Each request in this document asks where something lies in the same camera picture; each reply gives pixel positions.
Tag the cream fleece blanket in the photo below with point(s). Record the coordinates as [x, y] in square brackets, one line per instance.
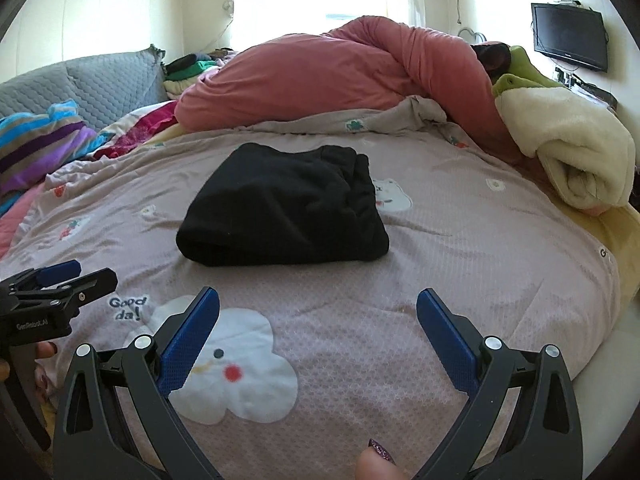
[575, 140]

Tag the green plush toy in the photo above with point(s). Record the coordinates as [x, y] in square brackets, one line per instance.
[520, 60]

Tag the grey quilted pillow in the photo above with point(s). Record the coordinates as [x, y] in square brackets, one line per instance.
[100, 85]

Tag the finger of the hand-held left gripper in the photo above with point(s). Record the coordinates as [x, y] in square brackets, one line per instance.
[95, 282]
[60, 271]

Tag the red ruffled cloth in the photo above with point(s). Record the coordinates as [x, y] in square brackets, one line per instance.
[145, 127]

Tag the white wall socket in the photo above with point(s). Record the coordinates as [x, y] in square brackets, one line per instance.
[229, 7]

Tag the stack of folded clothes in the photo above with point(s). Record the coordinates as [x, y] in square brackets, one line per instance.
[190, 67]

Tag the cluttered dark shelf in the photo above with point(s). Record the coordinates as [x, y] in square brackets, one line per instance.
[595, 92]

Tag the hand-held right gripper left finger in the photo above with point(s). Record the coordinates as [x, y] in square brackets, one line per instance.
[190, 340]

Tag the strawberry print quilt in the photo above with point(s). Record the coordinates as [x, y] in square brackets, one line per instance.
[450, 260]

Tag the pink duvet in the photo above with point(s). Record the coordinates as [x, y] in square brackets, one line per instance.
[325, 75]

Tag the pale yellow bed sheet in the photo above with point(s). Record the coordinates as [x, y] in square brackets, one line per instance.
[620, 240]

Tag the person's left hand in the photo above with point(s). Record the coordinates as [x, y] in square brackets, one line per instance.
[45, 350]

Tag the striped blanket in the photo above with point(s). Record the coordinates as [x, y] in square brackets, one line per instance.
[40, 145]

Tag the black television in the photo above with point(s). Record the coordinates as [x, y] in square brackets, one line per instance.
[567, 35]

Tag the black sweater with orange cuffs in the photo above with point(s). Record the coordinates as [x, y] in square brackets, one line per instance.
[280, 210]

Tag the dark plush item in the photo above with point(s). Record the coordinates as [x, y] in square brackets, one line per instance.
[490, 57]

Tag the pink quilted bed sheet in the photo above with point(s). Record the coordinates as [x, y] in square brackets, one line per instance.
[12, 225]

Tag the white metal rack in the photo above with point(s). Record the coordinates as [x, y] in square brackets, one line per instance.
[467, 30]

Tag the person's right hand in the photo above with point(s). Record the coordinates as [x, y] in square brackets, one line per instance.
[380, 465]

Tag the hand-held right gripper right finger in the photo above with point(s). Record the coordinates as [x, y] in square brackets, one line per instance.
[445, 340]

